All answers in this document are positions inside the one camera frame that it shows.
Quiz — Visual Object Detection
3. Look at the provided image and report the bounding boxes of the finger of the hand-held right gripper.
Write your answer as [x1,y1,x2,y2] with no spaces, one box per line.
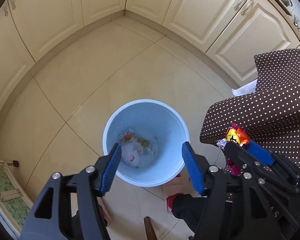
[244,140,277,167]
[224,141,263,175]

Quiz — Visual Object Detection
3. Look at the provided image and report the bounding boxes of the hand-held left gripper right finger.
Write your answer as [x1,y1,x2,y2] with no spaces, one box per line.
[181,141,283,240]

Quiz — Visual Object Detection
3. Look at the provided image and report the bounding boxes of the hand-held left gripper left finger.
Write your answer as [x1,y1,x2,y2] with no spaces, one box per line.
[19,142,122,240]

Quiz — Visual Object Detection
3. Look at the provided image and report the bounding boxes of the orange yellow candy wrapper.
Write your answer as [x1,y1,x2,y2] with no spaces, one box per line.
[216,123,251,176]

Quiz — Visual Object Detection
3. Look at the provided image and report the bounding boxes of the light blue trash bin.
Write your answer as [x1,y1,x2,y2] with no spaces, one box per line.
[102,99,190,187]

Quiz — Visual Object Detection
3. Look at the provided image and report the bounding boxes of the white crumpled plastic bag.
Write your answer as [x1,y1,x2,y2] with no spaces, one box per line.
[121,142,146,168]

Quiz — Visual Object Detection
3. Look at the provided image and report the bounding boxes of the clear printed plastic wrapper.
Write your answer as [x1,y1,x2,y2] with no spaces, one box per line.
[119,129,158,158]

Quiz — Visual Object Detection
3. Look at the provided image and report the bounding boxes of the person's right leg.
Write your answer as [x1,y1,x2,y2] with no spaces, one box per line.
[171,193,208,240]

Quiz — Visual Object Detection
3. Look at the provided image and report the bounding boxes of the brown polka dot tablecloth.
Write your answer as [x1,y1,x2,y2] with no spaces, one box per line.
[199,48,300,180]

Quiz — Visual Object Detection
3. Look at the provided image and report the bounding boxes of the white cloth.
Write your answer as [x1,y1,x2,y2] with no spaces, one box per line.
[231,79,258,97]

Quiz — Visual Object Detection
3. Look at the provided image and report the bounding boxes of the brown wooden chair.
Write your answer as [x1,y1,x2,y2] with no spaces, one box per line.
[143,216,194,240]

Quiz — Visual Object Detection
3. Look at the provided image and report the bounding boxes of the kitchen utensils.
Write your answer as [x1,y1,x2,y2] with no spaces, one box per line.
[292,14,300,35]

